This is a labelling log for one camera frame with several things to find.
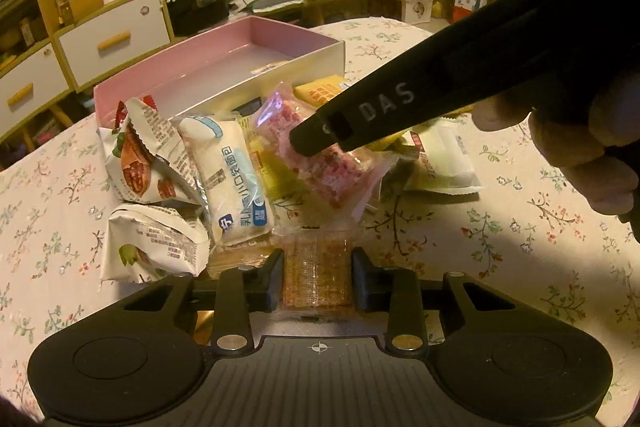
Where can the person's right hand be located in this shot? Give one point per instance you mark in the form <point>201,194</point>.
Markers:
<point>580,147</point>

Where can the white walnut print packet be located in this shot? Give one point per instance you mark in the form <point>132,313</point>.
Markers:
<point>145,157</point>
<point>155,237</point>

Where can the red snack packet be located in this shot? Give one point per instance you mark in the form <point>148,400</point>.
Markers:
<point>119,113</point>

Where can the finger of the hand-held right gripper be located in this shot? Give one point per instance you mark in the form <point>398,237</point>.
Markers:
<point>380,107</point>

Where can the mustard yellow snack packet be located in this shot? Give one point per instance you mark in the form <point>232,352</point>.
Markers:
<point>320,92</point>

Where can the clear brown cracker packet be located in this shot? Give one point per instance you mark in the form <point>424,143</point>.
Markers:
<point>315,272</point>

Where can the white cabinet drawer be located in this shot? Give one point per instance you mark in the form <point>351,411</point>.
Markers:
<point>130,17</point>
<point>40,72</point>

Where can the white packet with red label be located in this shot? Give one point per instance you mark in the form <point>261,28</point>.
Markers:
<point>450,157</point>

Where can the pink cardboard box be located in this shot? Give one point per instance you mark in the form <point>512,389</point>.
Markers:
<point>260,37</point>

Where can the white printed storage box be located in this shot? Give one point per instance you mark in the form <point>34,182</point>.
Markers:
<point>417,9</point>

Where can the white blue bread packet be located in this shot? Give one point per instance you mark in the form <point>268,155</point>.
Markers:
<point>230,177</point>

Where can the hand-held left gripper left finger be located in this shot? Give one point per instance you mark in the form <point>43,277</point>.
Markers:
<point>277,279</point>

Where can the floral tablecloth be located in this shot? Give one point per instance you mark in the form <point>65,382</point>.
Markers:
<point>500,257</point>

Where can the pink snack packet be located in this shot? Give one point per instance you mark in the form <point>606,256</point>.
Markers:
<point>325,172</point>

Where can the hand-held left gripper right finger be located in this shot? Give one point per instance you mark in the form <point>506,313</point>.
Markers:
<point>357,279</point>

